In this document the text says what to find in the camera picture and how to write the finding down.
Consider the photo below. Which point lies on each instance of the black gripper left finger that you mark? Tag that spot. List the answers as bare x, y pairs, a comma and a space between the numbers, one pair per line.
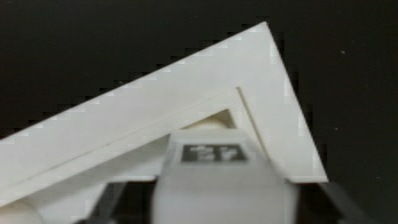
123, 205

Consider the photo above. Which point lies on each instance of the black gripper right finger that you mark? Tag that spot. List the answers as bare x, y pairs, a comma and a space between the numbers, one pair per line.
327, 207

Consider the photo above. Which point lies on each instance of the white table leg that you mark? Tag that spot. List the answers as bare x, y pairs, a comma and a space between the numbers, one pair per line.
219, 186

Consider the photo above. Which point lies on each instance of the white square tabletop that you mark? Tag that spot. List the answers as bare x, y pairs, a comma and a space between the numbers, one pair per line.
100, 143

